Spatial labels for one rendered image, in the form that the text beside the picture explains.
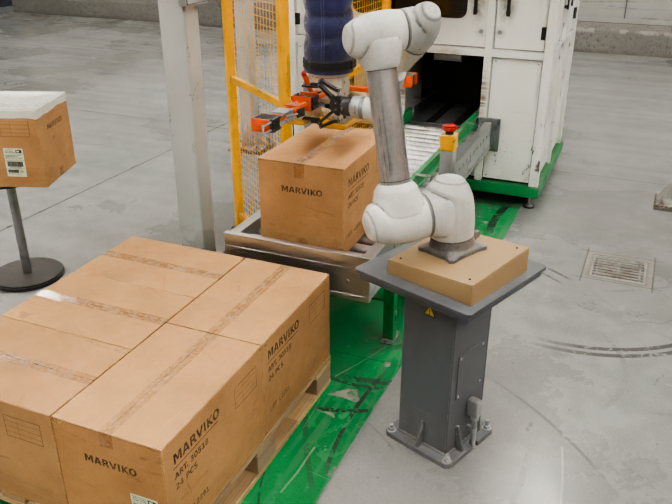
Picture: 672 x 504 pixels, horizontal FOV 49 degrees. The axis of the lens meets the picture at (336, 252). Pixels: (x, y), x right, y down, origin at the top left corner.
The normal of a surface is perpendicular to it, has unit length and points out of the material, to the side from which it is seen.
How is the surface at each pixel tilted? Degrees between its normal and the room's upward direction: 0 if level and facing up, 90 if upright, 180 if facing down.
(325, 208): 90
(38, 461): 90
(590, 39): 90
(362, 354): 0
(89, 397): 0
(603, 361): 0
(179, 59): 90
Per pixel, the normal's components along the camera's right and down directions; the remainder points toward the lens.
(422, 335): -0.69, 0.31
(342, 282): -0.39, 0.40
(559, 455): 0.00, -0.90
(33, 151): -0.05, 0.43
